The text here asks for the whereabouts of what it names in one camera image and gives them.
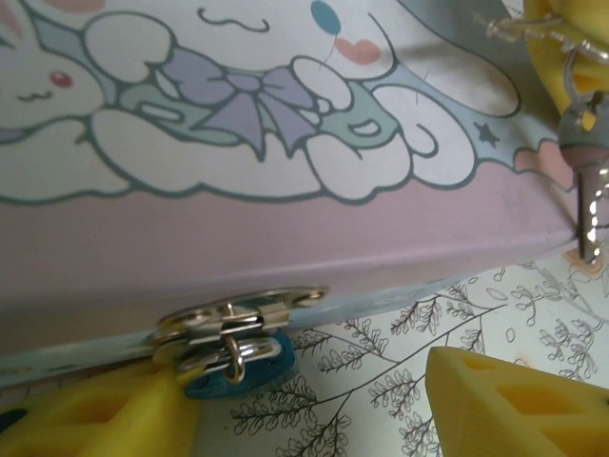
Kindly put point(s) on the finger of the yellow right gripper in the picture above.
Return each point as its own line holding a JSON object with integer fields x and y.
{"x": 585, "y": 14}

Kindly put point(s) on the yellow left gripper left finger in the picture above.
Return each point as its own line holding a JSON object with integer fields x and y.
{"x": 95, "y": 419}

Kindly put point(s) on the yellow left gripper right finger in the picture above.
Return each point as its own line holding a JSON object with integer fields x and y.
{"x": 523, "y": 419}

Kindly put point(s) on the dull silver key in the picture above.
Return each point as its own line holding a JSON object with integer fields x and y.
{"x": 583, "y": 157}

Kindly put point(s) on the blue key tag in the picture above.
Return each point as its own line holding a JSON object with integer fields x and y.
{"x": 266, "y": 376}

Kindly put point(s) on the pastel cartoon tin box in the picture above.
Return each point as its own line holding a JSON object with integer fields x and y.
{"x": 285, "y": 214}

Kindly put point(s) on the floral patterned table cover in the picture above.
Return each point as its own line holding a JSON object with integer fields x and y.
{"x": 476, "y": 323}

